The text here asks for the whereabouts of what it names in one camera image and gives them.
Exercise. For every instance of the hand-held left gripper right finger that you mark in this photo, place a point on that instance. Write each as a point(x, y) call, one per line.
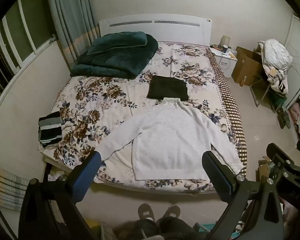
point(215, 177)

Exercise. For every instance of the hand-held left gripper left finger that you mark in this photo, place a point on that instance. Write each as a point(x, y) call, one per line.
point(87, 175)

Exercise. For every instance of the white knit sweater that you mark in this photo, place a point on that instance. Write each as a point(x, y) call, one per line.
point(170, 140)

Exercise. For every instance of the small cardboard box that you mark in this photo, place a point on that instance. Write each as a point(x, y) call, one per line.
point(265, 166)

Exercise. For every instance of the pair of green slippers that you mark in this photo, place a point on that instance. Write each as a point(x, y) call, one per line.
point(283, 118)

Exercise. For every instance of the person's right slipper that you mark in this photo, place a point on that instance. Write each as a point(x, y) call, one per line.
point(172, 212)

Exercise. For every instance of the person's slipper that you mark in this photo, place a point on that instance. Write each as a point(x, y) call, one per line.
point(172, 212)
point(146, 212)

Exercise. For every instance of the striped folded garment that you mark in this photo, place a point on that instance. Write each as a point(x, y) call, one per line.
point(50, 130)

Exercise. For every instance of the metal chair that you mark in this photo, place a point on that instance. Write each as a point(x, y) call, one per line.
point(265, 92)

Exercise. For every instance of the person's left slipper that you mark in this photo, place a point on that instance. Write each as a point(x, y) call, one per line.
point(146, 212)

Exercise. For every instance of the floral bed sheet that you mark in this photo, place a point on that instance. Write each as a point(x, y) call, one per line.
point(102, 105)

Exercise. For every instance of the person's dark trousers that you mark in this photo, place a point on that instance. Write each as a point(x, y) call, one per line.
point(155, 230)

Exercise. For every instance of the folded striped fabric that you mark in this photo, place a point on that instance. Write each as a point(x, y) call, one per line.
point(7, 187)

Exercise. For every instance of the white wardrobe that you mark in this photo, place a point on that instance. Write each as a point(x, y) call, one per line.
point(298, 55)

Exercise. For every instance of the large cardboard box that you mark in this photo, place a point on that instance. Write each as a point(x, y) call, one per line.
point(246, 66)

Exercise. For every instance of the dark folded cloth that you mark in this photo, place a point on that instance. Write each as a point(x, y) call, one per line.
point(168, 88)

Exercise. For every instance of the white nightstand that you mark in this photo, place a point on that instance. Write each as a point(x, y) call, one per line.
point(225, 62)

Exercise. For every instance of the dark green blanket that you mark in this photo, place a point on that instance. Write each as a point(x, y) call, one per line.
point(115, 62)

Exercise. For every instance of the dark cup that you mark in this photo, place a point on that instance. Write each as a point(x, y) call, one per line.
point(224, 49)

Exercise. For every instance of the cream table lamp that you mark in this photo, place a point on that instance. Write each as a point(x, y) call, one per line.
point(225, 40)

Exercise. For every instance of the dark green pillow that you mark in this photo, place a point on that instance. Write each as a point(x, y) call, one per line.
point(117, 42)

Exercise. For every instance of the grey-green curtain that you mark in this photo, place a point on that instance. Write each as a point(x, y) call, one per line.
point(70, 17)

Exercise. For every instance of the white headboard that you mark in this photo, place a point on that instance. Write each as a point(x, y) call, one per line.
point(155, 28)

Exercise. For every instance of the window with white frame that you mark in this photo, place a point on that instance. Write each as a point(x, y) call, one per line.
point(17, 37)

